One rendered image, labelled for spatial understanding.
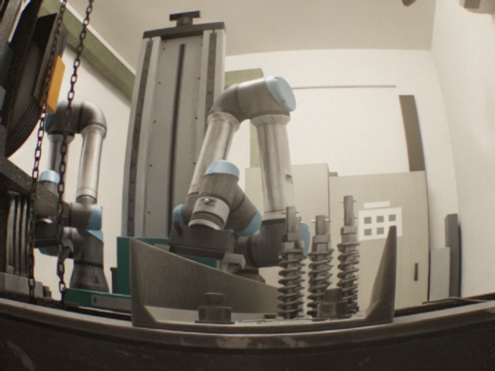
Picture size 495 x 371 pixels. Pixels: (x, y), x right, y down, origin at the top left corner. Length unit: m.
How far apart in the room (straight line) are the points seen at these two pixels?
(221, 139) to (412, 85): 2.92
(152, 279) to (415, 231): 3.17
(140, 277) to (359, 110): 3.68
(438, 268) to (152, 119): 2.38
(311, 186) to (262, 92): 2.22
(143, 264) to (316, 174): 3.25
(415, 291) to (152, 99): 2.34
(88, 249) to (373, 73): 3.13
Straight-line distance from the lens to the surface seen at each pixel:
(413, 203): 3.54
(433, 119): 4.03
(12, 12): 1.29
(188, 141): 1.77
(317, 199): 3.56
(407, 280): 3.46
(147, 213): 1.74
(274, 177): 1.39
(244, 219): 1.21
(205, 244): 1.07
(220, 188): 1.14
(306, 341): 0.32
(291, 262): 0.73
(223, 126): 1.43
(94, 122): 1.59
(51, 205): 1.00
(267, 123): 1.41
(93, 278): 1.56
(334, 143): 3.91
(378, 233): 3.48
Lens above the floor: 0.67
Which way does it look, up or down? 15 degrees up
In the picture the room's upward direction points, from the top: 1 degrees clockwise
